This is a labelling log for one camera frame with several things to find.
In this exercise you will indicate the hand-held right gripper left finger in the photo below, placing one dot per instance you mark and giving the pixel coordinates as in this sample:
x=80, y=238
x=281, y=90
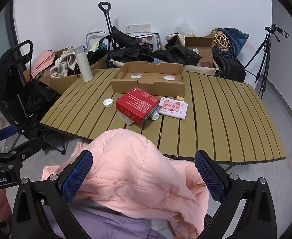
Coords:
x=77, y=176

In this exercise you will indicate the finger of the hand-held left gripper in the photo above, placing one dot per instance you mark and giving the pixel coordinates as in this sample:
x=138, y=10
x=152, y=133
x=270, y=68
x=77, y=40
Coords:
x=26, y=150
x=7, y=131

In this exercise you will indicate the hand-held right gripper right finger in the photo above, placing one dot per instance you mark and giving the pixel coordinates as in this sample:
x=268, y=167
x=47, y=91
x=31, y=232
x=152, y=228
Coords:
x=210, y=179

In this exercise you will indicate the white bottle cap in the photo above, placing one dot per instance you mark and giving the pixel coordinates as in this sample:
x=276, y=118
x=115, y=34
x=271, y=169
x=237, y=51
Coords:
x=107, y=102

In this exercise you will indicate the pink printed white box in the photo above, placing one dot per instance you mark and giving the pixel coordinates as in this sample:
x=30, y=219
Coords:
x=173, y=108

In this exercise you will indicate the small white plastic bottle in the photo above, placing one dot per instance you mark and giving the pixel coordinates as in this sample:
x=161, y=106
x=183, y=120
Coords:
x=155, y=115

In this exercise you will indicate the red box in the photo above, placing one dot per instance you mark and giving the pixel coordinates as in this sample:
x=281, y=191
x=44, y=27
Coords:
x=136, y=104

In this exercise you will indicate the cardboard tray box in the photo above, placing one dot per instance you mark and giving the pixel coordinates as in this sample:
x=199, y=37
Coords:
x=141, y=86

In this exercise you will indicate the person's left forearm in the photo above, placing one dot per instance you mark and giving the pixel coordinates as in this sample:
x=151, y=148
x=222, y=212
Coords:
x=4, y=206

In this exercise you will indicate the purple garment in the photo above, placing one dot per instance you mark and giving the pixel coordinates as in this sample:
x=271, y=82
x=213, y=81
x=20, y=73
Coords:
x=98, y=225

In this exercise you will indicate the black folding cart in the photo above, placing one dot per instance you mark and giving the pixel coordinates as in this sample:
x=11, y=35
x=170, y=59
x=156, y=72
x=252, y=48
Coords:
x=8, y=77

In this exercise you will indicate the pink puffer jacket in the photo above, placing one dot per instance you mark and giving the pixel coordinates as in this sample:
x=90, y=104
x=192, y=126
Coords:
x=136, y=174

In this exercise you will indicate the large cardboard box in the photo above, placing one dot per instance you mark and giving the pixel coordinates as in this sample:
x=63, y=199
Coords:
x=61, y=84

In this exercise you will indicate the pink bag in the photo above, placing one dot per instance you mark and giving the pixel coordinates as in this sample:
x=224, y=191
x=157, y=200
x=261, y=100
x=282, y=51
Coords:
x=43, y=61

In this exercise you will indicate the beige cloth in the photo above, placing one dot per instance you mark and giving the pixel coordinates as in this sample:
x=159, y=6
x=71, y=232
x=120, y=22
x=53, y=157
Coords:
x=62, y=64

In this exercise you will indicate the white thermos bottle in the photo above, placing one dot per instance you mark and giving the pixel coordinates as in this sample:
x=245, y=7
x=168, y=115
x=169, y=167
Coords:
x=83, y=64

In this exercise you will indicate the red white sticker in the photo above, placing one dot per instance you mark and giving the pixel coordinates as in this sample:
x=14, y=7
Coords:
x=170, y=78
x=136, y=76

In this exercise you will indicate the black backpack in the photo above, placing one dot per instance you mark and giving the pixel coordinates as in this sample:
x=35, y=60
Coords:
x=98, y=53

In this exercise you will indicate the open cardboard box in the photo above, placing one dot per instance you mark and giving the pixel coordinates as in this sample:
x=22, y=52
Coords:
x=200, y=51

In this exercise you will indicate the black garment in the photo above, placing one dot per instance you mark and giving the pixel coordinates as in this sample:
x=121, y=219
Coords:
x=178, y=53

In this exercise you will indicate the black bag pile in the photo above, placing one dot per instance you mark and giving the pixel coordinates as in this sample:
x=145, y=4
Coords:
x=126, y=44

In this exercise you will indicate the blue cloth bag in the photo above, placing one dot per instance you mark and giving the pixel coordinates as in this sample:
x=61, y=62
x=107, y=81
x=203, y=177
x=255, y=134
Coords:
x=236, y=38

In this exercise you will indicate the black tripod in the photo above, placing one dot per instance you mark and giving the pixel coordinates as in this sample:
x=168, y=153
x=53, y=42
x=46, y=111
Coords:
x=267, y=42

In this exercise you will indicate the printed product box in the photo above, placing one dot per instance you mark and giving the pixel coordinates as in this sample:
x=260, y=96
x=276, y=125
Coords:
x=148, y=41

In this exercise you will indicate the white plastic bag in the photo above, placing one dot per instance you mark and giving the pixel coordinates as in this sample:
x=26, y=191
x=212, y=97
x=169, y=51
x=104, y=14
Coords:
x=185, y=28

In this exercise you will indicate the white metal chair frame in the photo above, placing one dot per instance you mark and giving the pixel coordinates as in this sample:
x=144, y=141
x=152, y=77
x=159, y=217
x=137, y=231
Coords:
x=95, y=32

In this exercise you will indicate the white wall socket panel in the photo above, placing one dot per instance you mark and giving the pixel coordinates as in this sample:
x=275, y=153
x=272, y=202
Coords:
x=138, y=28

